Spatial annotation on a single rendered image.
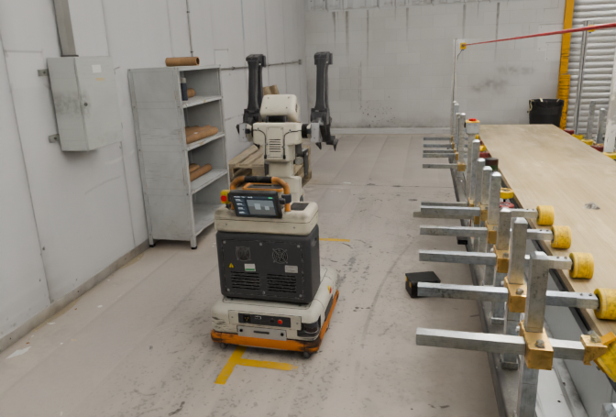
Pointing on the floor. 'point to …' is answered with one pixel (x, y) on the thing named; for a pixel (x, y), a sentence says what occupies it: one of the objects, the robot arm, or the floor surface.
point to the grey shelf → (166, 191)
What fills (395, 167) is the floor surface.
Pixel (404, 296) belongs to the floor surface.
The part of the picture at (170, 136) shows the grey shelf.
